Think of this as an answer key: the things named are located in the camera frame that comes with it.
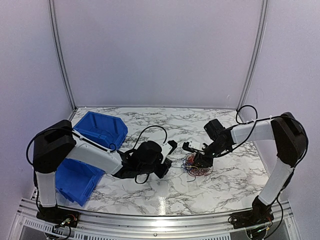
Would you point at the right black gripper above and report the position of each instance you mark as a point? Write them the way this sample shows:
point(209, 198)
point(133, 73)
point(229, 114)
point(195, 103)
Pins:
point(205, 163)

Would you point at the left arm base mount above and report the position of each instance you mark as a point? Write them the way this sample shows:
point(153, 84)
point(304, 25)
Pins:
point(58, 216)

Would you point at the blue bin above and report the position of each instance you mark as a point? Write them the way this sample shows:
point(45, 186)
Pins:
point(105, 130)
point(74, 186)
point(81, 167)

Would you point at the aluminium corner post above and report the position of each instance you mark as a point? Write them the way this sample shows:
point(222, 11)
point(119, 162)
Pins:
point(59, 53)
point(255, 54)

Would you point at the blue bin near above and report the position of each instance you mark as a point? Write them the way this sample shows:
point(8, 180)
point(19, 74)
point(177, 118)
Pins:
point(74, 186)

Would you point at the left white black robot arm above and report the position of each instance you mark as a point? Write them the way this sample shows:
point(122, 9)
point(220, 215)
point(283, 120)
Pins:
point(60, 141)

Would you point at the aluminium front frame rail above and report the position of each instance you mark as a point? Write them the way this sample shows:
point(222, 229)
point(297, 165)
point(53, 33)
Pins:
point(106, 226)

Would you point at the right aluminium corner post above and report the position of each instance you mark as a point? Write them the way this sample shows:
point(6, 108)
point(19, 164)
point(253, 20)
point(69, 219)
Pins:
point(255, 54)

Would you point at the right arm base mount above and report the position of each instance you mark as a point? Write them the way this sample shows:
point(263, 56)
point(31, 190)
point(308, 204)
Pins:
point(250, 216)

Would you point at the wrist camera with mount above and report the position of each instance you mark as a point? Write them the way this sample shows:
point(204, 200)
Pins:
point(192, 146)
point(167, 148)

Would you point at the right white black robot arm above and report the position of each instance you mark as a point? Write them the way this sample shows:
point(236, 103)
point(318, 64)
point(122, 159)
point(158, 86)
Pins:
point(291, 143)

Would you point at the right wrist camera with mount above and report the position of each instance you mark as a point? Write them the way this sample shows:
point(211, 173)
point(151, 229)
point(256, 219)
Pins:
point(192, 146)

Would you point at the blue bin far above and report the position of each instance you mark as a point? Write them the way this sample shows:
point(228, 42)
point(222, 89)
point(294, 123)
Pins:
point(105, 130)

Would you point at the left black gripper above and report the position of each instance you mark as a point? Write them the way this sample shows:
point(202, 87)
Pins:
point(160, 173)

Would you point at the left aluminium corner post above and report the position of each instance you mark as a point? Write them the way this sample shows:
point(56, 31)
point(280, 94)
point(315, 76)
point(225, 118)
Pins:
point(59, 53)

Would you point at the blue bin middle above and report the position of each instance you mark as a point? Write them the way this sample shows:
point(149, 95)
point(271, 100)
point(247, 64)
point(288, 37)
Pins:
point(81, 167)

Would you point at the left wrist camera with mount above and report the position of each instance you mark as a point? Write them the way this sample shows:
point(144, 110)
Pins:
point(167, 148)

